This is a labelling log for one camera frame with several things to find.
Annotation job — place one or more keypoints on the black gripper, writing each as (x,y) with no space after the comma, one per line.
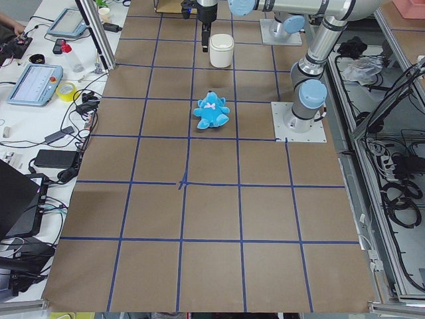
(206,14)

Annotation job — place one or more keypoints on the white trash can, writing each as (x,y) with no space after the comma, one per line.
(221,50)

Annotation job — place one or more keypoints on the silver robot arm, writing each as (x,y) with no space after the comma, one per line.
(310,92)

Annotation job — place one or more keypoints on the blue teddy bear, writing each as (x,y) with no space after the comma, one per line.
(212,111)

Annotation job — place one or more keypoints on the white paper cup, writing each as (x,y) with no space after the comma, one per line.
(105,14)

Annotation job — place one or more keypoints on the clear bottle red cap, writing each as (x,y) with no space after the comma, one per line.
(71,57)

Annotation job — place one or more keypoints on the blue teach pendant far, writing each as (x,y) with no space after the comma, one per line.
(68,24)

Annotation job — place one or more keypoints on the blue teach pendant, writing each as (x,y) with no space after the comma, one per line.
(36,85)
(68,24)

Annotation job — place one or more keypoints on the black phone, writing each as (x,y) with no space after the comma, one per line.
(57,49)

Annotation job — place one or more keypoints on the yellow tape roll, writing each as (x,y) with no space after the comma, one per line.
(67,91)

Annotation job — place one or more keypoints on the blue teach pendant near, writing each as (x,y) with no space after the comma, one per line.
(36,85)

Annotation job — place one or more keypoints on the black power adapter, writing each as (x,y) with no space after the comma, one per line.
(55,159)

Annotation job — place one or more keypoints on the black laptop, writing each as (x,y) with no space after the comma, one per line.
(22,197)

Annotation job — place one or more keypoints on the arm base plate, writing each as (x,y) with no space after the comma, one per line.
(285,33)
(289,128)

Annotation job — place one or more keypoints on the aluminium frame post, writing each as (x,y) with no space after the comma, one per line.
(90,15)

